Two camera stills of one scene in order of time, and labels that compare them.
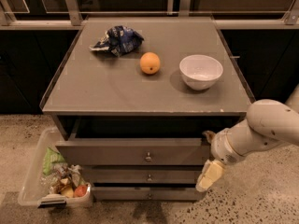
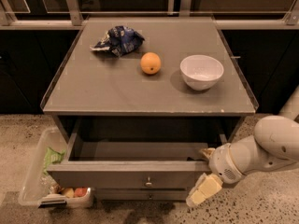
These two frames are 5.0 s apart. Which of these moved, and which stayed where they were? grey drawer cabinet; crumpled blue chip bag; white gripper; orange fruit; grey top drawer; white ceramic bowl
Moved: grey top drawer; white gripper
Stayed: grey drawer cabinet; crumpled blue chip bag; white ceramic bowl; orange fruit
